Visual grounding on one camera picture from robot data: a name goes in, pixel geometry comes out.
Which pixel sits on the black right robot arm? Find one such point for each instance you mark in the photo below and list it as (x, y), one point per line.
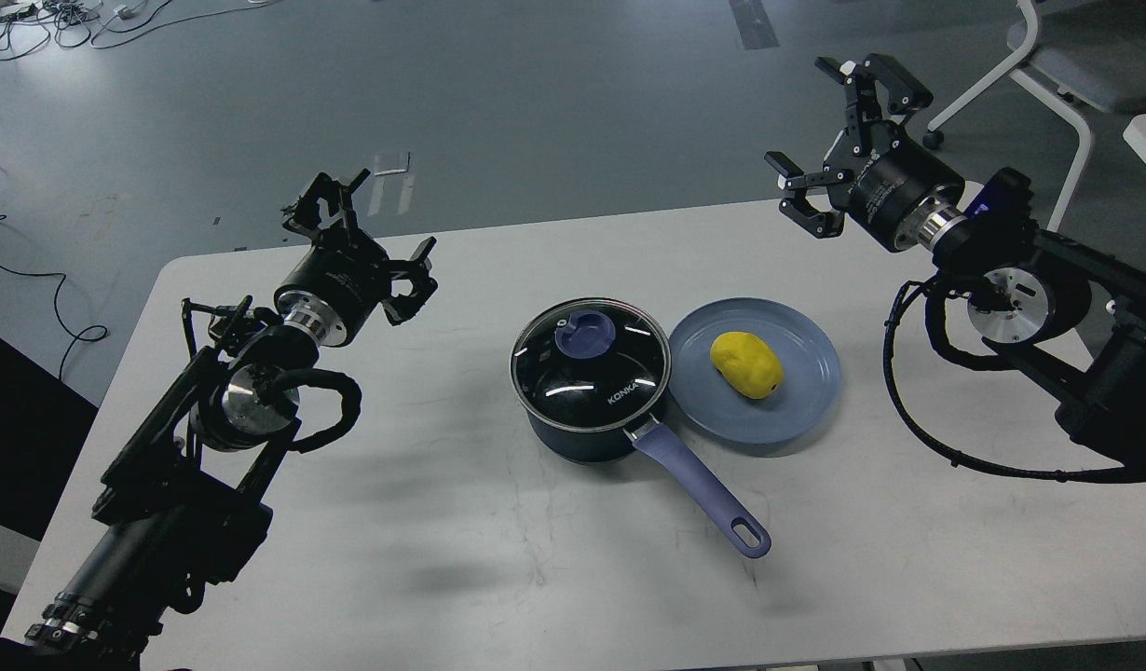
(1006, 294)

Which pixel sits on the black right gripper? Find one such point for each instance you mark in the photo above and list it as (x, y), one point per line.
(875, 173)

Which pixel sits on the white office chair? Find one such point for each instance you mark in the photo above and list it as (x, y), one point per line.
(1094, 54)

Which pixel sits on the blue round plate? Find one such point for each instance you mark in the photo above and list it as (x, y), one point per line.
(812, 369)

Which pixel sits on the glass pot lid purple knob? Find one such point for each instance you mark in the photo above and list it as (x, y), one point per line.
(592, 364)

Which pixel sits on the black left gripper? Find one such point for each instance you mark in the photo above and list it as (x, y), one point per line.
(340, 281)

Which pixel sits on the dark blue saucepan purple handle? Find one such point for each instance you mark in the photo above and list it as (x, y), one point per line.
(651, 436)

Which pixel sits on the black box at left edge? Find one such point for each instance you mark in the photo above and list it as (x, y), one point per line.
(43, 426)

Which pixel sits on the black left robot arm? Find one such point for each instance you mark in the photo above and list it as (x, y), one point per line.
(183, 500)

